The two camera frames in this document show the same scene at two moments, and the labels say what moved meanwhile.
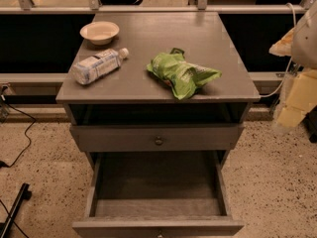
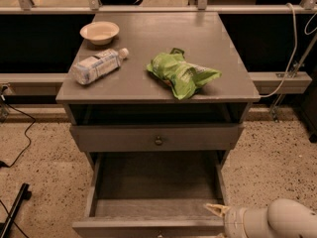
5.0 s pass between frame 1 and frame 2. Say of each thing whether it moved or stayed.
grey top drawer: stayed
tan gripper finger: moved
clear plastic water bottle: stayed
